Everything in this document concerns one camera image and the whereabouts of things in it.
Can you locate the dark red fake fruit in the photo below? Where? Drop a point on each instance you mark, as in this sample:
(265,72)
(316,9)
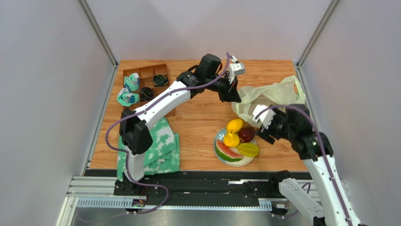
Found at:
(246,134)

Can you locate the yellow fake pear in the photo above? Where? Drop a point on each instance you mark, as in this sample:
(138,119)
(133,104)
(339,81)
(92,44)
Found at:
(231,139)

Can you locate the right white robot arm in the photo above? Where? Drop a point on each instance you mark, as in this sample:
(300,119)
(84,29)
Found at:
(293,123)

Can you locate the fake watermelon slice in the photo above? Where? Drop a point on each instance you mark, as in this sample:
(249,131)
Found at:
(225,153)

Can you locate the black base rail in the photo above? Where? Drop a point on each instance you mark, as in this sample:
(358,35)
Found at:
(203,188)

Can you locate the avocado print plastic bag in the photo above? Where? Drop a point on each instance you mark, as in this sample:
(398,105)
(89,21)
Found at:
(288,91)

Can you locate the yellow green fake starfruit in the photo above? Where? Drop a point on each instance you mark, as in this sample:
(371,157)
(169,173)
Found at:
(248,149)

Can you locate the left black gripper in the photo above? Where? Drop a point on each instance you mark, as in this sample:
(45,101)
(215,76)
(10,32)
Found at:
(230,93)

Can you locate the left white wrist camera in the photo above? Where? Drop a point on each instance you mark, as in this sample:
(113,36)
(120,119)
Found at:
(235,69)

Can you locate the aluminium frame post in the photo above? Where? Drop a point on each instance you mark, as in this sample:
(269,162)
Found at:
(318,31)
(97,31)

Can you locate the dark green rolled sock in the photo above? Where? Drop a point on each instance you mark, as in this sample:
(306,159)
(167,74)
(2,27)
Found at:
(160,80)

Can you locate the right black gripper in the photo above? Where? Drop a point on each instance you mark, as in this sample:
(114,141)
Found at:
(270,129)

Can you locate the yellow fake lemon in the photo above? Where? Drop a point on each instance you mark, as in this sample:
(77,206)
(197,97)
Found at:
(234,126)

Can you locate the wooden compartment tray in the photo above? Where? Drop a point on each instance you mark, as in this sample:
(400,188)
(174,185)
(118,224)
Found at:
(146,75)

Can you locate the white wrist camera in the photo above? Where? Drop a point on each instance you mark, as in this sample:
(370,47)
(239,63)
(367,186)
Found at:
(235,69)
(263,115)

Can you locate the aluminium frame post right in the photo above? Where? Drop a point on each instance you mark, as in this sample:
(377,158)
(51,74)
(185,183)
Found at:
(318,31)

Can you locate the teal white rolled sock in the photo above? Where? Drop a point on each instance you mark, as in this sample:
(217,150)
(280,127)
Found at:
(132,82)

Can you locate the green white tie-dye cloth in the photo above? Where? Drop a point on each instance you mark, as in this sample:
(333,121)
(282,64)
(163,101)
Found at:
(164,154)

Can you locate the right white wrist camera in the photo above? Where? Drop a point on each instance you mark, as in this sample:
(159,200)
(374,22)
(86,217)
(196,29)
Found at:
(263,115)

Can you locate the aluminium frame post left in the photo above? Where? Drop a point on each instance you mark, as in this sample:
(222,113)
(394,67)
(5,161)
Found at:
(97,31)

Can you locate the black rolled sock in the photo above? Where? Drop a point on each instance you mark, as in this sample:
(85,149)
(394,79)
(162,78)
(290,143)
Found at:
(146,94)

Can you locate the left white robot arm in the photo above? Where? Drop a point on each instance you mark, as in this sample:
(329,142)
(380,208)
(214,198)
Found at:
(135,125)

